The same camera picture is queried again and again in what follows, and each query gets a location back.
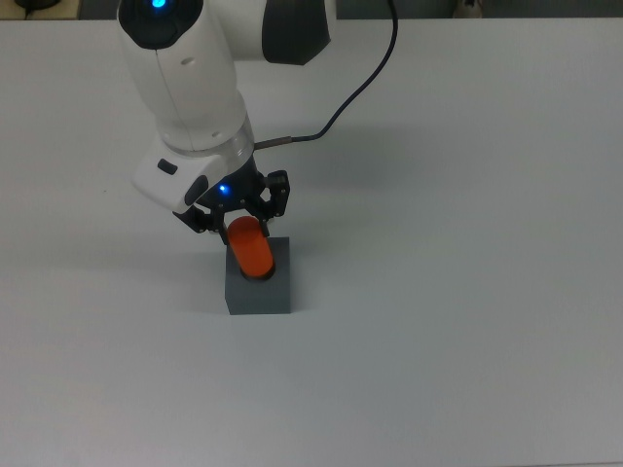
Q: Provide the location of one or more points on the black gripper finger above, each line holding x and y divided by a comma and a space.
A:
207, 221
275, 199

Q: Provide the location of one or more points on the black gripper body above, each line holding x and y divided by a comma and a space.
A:
238, 187

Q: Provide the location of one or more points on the orange cylinder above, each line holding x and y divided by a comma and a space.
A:
250, 248

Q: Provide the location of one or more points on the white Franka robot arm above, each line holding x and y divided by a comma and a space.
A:
190, 78

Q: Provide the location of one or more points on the grey block with round hole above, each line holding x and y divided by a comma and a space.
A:
260, 297

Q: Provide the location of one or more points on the black round base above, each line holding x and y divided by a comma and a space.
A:
34, 3

